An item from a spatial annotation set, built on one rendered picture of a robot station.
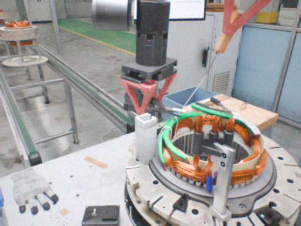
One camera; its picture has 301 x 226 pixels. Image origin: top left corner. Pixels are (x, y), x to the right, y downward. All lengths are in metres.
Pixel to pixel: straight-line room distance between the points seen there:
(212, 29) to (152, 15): 2.26
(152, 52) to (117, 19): 0.08
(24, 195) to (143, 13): 0.69
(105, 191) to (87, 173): 0.12
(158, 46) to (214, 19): 2.25
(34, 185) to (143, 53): 0.64
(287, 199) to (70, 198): 0.64
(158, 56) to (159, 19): 0.06
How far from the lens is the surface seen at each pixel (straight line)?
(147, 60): 0.43
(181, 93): 0.87
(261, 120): 0.72
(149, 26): 0.42
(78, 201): 0.85
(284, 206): 0.43
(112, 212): 0.73
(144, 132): 0.41
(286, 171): 0.50
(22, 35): 2.44
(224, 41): 0.39
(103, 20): 0.43
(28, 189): 0.92
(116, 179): 0.90
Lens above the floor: 1.38
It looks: 26 degrees down
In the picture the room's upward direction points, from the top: straight up
